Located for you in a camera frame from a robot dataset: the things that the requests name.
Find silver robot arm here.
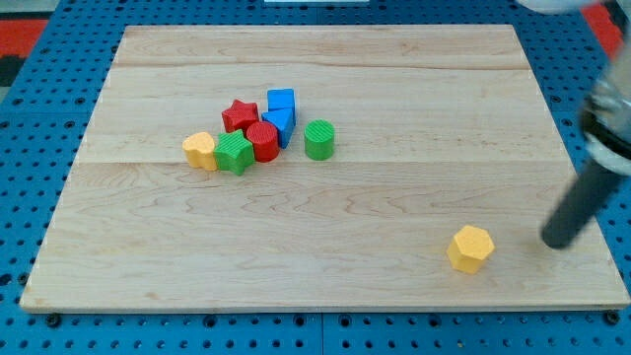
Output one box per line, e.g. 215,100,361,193
582,34,630,176

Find green cylinder block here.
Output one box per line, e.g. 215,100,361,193
304,119,335,161

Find blue triangle block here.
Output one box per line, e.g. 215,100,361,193
262,108,295,149

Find red cylinder block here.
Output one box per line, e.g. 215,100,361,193
246,121,280,163

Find blue cube block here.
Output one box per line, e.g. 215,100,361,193
267,88,296,111

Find green star block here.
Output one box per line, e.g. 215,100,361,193
214,129,255,176

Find red star block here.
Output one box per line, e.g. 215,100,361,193
221,100,258,133

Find yellow heart block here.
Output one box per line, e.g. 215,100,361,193
181,131,218,172

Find light wooden board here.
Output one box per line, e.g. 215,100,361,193
20,25,630,314

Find yellow hexagon block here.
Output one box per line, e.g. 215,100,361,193
446,225,495,274

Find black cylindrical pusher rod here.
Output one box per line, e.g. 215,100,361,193
540,159,626,249

